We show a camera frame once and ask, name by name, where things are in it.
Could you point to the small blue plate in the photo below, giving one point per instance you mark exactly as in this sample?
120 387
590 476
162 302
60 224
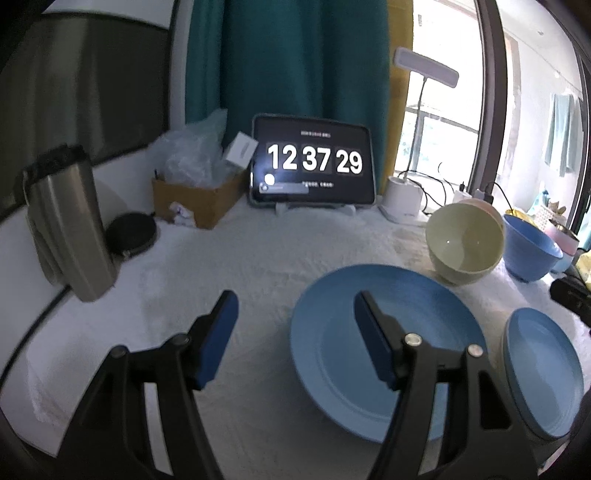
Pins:
542 369

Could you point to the yellow curtain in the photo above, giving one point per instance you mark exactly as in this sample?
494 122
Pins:
399 27

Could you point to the black tablet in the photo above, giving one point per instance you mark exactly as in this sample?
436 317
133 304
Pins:
314 159

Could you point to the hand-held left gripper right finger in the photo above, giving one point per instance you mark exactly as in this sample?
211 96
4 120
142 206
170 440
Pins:
375 341

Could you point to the cream bowl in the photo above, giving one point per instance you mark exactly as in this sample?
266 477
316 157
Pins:
461 240

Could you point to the steel thermos flask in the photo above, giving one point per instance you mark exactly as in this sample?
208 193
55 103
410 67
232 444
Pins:
69 221

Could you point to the black charger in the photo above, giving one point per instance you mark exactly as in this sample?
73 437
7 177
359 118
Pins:
485 194

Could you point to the teal curtain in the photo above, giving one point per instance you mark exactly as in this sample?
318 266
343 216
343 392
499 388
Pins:
300 60

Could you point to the large blue plate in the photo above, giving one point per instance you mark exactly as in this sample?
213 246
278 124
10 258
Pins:
332 350

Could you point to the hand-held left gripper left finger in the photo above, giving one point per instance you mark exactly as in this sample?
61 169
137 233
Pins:
217 341

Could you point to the white charger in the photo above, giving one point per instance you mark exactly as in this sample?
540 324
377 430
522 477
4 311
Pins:
461 194

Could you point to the clear plastic bag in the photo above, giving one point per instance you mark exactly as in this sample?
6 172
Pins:
189 147

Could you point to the pink speckled bowl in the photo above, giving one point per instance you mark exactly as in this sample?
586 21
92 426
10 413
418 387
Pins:
496 212

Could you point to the hanging pale towel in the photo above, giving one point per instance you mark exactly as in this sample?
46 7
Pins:
563 134

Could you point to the small white box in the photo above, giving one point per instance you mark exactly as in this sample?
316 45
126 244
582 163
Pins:
241 150

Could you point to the pink steel-lined bowl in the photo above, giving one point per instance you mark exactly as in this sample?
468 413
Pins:
565 240

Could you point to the yellow tissue pack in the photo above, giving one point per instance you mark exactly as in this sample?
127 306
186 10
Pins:
584 270

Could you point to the pale blue bowl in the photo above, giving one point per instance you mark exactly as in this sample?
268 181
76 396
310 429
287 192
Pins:
563 263

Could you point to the black round pad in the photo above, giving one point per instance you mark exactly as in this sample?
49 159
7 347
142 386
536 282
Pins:
131 233

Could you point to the white plastic basket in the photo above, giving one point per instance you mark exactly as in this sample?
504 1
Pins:
547 212

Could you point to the white desk lamp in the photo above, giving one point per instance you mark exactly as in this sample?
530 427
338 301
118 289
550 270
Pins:
401 198

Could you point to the balcony railing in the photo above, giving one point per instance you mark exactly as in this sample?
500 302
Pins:
419 138

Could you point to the dark door frame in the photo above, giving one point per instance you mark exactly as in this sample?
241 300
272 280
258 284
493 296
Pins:
496 92

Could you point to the brown cardboard box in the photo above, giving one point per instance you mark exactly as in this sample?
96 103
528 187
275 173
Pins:
194 203

